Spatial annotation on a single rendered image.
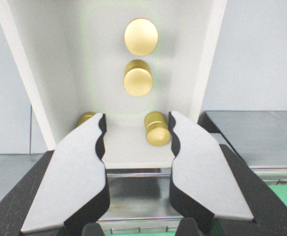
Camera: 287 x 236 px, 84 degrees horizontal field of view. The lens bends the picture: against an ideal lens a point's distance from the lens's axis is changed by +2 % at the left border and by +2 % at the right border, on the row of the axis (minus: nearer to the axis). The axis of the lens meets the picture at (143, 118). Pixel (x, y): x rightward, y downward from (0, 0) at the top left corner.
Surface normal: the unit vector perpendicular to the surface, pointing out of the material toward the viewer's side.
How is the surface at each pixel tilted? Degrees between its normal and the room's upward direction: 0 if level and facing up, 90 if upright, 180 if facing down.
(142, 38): 0
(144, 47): 0
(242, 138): 90
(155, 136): 0
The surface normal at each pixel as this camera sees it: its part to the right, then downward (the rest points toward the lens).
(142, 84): 0.04, 0.52
